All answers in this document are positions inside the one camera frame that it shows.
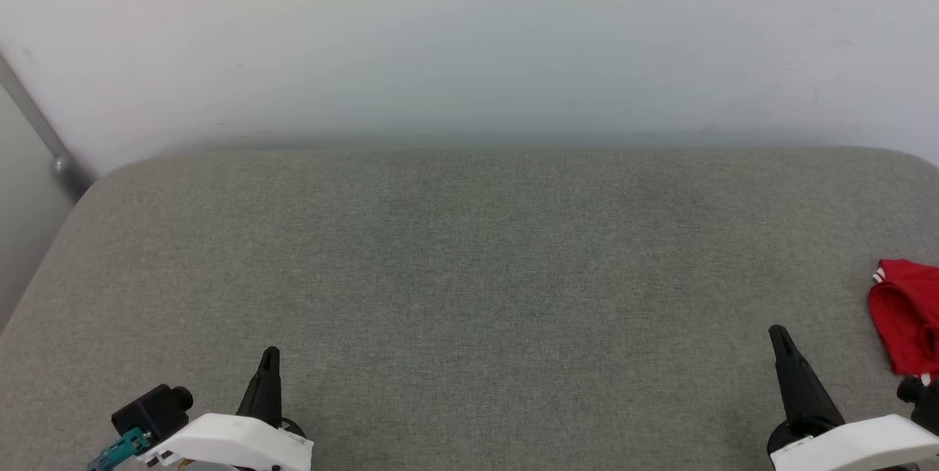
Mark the grey metal rail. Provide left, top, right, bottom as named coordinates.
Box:
left=0, top=53, right=96, bottom=200

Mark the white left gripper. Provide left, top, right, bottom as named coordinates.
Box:
left=136, top=346, right=315, bottom=471

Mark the red garment with print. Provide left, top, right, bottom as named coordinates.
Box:
left=868, top=259, right=939, bottom=385

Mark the teal cable connector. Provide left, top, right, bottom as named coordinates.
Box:
left=88, top=427, right=152, bottom=471

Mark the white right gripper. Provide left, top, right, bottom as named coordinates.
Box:
left=767, top=324, right=939, bottom=471

